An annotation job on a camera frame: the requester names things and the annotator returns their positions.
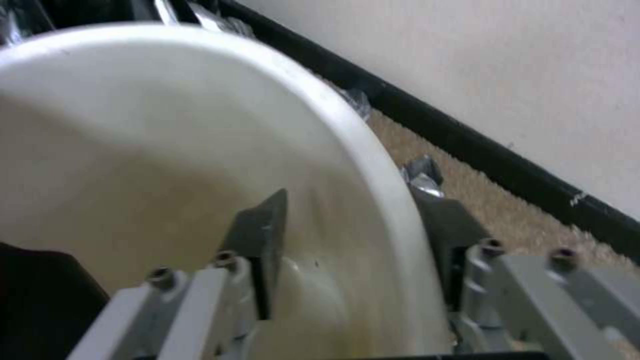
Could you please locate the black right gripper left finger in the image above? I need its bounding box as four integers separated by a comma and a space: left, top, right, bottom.
67, 188, 290, 360

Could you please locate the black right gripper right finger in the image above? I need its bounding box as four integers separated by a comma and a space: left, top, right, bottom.
415, 195, 640, 360

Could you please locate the white plastic trash bin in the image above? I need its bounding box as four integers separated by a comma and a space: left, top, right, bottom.
0, 13, 451, 360

